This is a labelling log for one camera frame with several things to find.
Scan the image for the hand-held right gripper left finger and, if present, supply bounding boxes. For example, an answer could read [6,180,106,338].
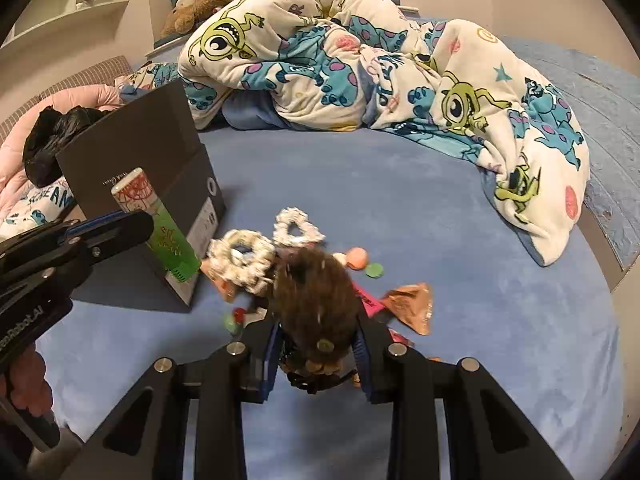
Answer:
[62,317,281,480]

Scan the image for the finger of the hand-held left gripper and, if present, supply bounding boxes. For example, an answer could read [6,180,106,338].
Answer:
[0,211,155,307]
[30,212,126,241]

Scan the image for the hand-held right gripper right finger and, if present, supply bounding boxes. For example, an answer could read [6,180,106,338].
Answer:
[352,310,576,480]

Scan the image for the green printed tube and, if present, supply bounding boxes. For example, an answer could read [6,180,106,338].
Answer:
[111,166,202,281]

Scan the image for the brown furry toy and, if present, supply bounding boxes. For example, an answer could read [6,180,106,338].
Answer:
[272,247,362,395]

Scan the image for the triangular snack packet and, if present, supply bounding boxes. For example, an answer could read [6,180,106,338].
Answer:
[381,282,434,336]

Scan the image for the dark grey cardboard box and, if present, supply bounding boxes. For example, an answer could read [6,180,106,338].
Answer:
[56,80,227,314]

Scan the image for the person's left hand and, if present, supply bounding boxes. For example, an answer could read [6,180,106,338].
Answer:
[6,347,53,425]

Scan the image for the pink snack wrapper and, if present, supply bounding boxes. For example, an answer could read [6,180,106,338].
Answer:
[352,282,385,319]

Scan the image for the green and red candies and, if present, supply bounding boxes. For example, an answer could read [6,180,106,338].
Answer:
[222,307,262,334]

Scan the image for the white printed pillow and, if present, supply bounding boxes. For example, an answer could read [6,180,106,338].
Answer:
[0,177,79,242]

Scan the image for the black puffer jacket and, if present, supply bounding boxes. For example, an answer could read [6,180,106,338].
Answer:
[22,105,109,189]

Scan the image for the white knitted scrunchie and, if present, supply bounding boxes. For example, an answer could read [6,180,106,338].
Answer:
[274,207,326,247]
[207,229,277,292]

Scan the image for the pink quilt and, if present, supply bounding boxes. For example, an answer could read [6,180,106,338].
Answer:
[0,85,124,211]

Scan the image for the checked headboard cushion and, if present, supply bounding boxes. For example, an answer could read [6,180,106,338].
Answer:
[0,57,132,132]

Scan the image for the blue bed sheet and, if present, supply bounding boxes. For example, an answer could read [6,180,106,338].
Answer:
[35,35,640,480]

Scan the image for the brown teddy bear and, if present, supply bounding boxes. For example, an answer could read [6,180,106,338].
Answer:
[160,0,266,37]

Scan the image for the cartoon monster printed blanket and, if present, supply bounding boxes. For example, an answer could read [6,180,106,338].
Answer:
[177,0,592,267]

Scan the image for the white wall shelf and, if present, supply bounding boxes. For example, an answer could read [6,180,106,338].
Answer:
[0,0,132,52]

